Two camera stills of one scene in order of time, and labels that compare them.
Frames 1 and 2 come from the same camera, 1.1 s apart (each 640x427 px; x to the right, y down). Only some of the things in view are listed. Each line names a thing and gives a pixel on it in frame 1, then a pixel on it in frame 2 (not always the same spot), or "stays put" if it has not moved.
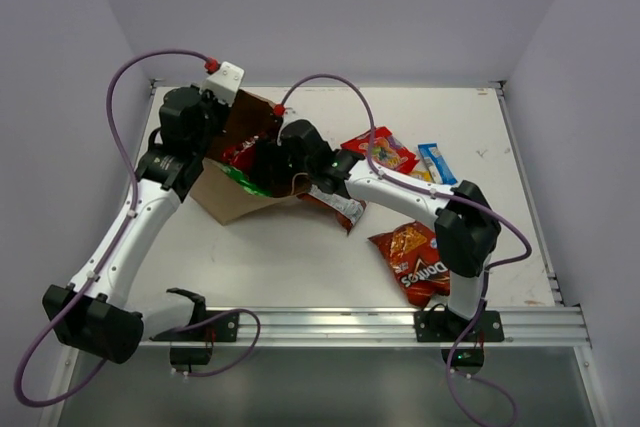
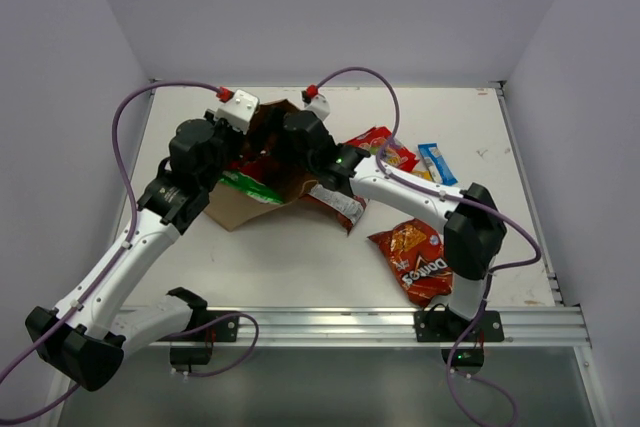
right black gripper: (269, 151) -> (282, 135)
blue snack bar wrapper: (438, 168) stays put
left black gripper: (215, 110) -> (245, 138)
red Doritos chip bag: (348, 211) stays put
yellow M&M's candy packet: (423, 175) stays put
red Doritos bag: (413, 254) stays put
